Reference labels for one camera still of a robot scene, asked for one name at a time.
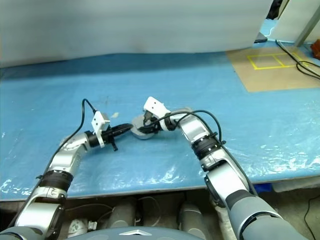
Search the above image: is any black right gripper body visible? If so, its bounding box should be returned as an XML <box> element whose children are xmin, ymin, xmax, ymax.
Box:
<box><xmin>144</xmin><ymin>113</ymin><xmax>164</xmax><ymax>134</ymax></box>

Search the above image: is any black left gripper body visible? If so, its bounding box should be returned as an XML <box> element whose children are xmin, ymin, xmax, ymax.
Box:
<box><xmin>101</xmin><ymin>126</ymin><xmax>119</xmax><ymax>152</ymax></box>

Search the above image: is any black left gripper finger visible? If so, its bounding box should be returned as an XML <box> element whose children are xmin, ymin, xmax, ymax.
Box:
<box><xmin>111</xmin><ymin>123</ymin><xmax>134</xmax><ymax>132</ymax></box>
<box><xmin>112</xmin><ymin>127</ymin><xmax>133</xmax><ymax>137</ymax></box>

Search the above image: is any copper wound stator disc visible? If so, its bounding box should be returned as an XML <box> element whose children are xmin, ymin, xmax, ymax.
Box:
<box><xmin>133</xmin><ymin>128</ymin><xmax>157</xmax><ymax>141</ymax></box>

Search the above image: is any blue plastic table sheet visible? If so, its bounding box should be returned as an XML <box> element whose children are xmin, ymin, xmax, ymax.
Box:
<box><xmin>0</xmin><ymin>18</ymin><xmax>320</xmax><ymax>201</ymax></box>

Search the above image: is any grey rounded robot leg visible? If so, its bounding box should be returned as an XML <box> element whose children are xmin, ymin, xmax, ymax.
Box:
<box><xmin>108</xmin><ymin>199</ymin><xmax>137</xmax><ymax>228</ymax></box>
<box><xmin>178</xmin><ymin>202</ymin><xmax>211</xmax><ymax>240</ymax></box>

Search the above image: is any white bundle with green mark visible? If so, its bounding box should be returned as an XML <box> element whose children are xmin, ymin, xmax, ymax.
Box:
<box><xmin>67</xmin><ymin>217</ymin><xmax>89</xmax><ymax>238</ymax></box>

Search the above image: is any white backdrop sheet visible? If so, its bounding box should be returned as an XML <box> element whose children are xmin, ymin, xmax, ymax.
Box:
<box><xmin>0</xmin><ymin>0</ymin><xmax>275</xmax><ymax>70</ymax></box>

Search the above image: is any grey robot torso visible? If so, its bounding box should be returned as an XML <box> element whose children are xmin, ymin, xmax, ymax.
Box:
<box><xmin>63</xmin><ymin>222</ymin><xmax>201</xmax><ymax>240</ymax></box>

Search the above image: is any white wrapped table leg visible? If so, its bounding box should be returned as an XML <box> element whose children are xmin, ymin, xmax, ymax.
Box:
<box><xmin>212</xmin><ymin>197</ymin><xmax>238</xmax><ymax>240</ymax></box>

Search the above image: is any brown cardboard mat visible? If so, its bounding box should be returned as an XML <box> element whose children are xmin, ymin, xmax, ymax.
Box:
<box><xmin>226</xmin><ymin>44</ymin><xmax>320</xmax><ymax>93</ymax></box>

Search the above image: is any blue box under table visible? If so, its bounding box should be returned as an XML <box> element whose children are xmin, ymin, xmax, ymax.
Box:
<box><xmin>252</xmin><ymin>183</ymin><xmax>272</xmax><ymax>193</ymax></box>

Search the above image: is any white panel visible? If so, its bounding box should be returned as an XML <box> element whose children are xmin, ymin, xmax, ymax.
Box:
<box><xmin>268</xmin><ymin>0</ymin><xmax>320</xmax><ymax>42</ymax></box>

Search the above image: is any red-brown object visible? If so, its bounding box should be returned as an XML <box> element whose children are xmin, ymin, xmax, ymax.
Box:
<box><xmin>310</xmin><ymin>39</ymin><xmax>320</xmax><ymax>61</ymax></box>

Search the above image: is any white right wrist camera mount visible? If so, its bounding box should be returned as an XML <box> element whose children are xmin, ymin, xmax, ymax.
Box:
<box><xmin>142</xmin><ymin>96</ymin><xmax>172</xmax><ymax>121</ymax></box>

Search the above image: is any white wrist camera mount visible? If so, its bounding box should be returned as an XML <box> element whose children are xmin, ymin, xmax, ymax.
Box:
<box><xmin>91</xmin><ymin>111</ymin><xmax>111</xmax><ymax>147</ymax></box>
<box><xmin>142</xmin><ymin>96</ymin><xmax>172</xmax><ymax>121</ymax></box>

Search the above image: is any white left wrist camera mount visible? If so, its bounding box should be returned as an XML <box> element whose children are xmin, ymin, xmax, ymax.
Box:
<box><xmin>91</xmin><ymin>111</ymin><xmax>111</xmax><ymax>147</ymax></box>

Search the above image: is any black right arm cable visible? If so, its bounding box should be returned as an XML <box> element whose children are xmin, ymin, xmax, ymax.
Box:
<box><xmin>146</xmin><ymin>109</ymin><xmax>226</xmax><ymax>146</ymax></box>

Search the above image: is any thin white wire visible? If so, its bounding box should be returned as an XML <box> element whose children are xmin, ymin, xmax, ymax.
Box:
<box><xmin>67</xmin><ymin>196</ymin><xmax>161</xmax><ymax>226</ymax></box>

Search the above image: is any black looped cable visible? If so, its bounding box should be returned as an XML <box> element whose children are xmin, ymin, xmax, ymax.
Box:
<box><xmin>275</xmin><ymin>39</ymin><xmax>320</xmax><ymax>80</ymax></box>

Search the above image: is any thin black floor cable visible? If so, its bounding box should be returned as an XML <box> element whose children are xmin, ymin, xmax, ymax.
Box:
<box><xmin>303</xmin><ymin>197</ymin><xmax>320</xmax><ymax>240</ymax></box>

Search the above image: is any grey metal post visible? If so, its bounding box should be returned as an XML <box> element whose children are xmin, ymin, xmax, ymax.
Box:
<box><xmin>296</xmin><ymin>9</ymin><xmax>320</xmax><ymax>47</ymax></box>

